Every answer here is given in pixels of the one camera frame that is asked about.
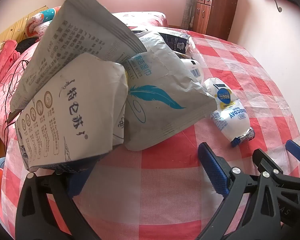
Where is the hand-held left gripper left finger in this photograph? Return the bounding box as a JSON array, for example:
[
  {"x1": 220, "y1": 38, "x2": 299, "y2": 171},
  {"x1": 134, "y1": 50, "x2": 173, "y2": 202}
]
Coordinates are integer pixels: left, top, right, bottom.
[{"x1": 15, "y1": 164, "x2": 100, "y2": 240}]

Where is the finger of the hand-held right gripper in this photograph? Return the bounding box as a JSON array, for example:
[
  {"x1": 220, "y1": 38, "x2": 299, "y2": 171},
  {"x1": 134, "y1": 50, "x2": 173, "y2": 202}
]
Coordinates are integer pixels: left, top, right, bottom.
[
  {"x1": 280, "y1": 140, "x2": 300, "y2": 180},
  {"x1": 252, "y1": 149, "x2": 290, "y2": 188}
]

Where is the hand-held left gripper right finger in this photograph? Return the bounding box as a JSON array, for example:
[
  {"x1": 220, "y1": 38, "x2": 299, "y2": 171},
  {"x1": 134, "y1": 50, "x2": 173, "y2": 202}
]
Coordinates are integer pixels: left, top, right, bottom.
[{"x1": 197, "y1": 142, "x2": 283, "y2": 240}]

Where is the white milk pouch blue label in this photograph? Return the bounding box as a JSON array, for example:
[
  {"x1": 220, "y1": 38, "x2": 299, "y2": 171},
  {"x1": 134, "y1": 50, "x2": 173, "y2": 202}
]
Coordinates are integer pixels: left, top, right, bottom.
[{"x1": 202, "y1": 77, "x2": 255, "y2": 147}]

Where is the white milk carton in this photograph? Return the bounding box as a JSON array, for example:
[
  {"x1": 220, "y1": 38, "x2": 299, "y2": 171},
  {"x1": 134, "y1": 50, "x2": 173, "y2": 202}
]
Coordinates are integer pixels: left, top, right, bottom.
[{"x1": 15, "y1": 52, "x2": 129, "y2": 173}]

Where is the blue feather wet wipes packet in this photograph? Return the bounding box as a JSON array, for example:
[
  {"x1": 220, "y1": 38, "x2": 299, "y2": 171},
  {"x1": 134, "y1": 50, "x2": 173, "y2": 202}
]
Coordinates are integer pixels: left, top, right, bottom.
[{"x1": 124, "y1": 30, "x2": 218, "y2": 152}]

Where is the white plastic bottle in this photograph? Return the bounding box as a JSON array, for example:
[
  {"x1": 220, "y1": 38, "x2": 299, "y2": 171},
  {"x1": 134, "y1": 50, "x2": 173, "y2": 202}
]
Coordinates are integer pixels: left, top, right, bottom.
[{"x1": 180, "y1": 58, "x2": 205, "y2": 83}]

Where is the dark blue milk carton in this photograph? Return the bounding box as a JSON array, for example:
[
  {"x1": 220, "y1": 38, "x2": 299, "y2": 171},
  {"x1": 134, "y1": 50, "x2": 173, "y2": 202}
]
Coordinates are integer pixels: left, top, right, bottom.
[{"x1": 157, "y1": 31, "x2": 190, "y2": 54}]

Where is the grey wet wipes packet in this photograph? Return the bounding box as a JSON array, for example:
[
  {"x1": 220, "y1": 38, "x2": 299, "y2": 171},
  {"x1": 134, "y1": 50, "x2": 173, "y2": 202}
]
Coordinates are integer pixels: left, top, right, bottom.
[{"x1": 9, "y1": 0, "x2": 147, "y2": 113}]

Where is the red white checkered plastic tablecloth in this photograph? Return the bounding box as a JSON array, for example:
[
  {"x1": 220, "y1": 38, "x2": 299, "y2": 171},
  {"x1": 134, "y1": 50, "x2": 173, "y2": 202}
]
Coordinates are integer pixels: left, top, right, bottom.
[{"x1": 2, "y1": 26, "x2": 300, "y2": 240}]

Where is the black cloth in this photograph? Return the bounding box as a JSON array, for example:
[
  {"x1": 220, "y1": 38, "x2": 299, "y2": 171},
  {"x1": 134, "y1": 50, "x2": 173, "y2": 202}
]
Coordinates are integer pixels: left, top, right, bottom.
[{"x1": 16, "y1": 38, "x2": 40, "y2": 53}]

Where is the pink floral pillow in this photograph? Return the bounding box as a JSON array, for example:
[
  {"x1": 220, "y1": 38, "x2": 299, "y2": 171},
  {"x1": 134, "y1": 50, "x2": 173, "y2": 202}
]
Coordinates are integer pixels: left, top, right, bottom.
[{"x1": 0, "y1": 40, "x2": 18, "y2": 85}]

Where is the wooden cabinet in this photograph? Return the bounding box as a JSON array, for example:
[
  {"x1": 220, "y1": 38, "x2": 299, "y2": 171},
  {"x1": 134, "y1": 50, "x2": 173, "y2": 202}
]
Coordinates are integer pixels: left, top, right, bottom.
[{"x1": 192, "y1": 0, "x2": 239, "y2": 40}]

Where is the plaid curtain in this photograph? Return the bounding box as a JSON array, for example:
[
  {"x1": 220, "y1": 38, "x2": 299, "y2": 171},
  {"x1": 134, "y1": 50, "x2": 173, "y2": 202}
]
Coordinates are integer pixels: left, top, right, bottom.
[{"x1": 181, "y1": 0, "x2": 198, "y2": 29}]

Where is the yellow headboard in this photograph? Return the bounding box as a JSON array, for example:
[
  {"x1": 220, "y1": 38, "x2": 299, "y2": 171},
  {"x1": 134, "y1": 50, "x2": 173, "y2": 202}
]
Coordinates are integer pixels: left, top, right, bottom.
[{"x1": 0, "y1": 5, "x2": 49, "y2": 44}]

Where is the black power adapter with cable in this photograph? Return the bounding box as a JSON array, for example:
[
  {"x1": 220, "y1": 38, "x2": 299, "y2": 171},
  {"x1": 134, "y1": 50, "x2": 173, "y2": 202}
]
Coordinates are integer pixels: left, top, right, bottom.
[{"x1": 4, "y1": 59, "x2": 32, "y2": 140}]

